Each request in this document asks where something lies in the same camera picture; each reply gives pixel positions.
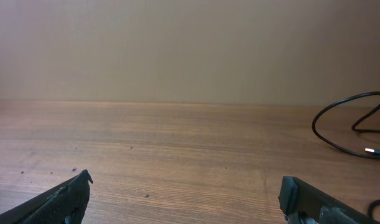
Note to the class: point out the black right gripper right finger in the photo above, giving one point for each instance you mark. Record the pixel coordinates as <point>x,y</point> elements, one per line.
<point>303,203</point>

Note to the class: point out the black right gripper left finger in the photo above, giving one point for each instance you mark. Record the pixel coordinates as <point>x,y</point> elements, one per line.
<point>65,203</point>

